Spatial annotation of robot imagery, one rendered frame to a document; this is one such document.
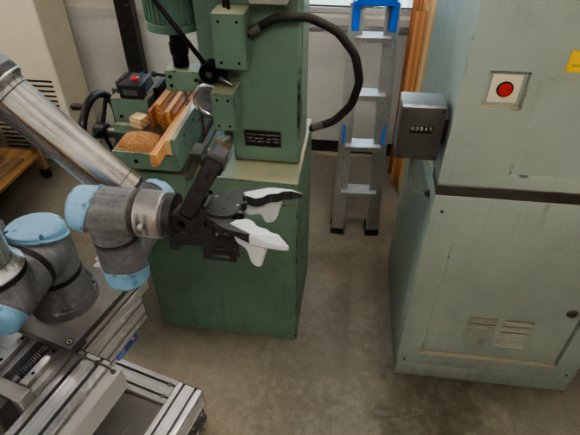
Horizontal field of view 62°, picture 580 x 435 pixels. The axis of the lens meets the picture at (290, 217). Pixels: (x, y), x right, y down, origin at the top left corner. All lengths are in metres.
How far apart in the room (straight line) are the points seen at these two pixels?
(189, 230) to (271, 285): 1.13
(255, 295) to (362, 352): 0.51
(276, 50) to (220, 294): 0.98
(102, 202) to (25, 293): 0.32
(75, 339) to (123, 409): 0.64
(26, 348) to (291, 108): 0.95
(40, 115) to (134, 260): 0.28
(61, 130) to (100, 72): 2.46
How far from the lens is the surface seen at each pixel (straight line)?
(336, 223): 2.53
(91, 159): 0.90
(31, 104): 0.91
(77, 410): 1.18
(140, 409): 1.76
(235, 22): 1.36
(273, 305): 1.95
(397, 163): 2.89
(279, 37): 1.44
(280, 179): 1.55
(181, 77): 1.65
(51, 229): 1.09
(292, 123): 1.54
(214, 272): 1.87
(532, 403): 2.14
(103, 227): 0.78
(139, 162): 1.58
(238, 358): 2.05
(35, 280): 1.06
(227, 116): 1.47
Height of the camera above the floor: 1.69
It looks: 39 degrees down
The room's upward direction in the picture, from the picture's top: straight up
